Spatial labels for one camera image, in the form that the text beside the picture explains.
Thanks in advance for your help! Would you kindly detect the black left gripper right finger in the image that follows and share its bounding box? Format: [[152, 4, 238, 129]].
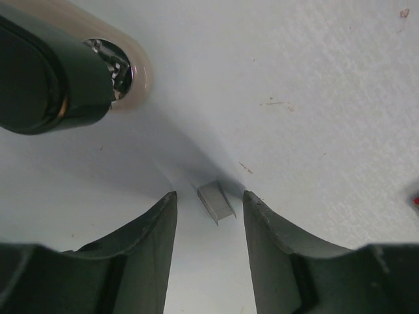
[[243, 191, 418, 313]]

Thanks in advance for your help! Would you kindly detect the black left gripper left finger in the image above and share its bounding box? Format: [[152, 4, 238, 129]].
[[1, 192, 177, 313]]

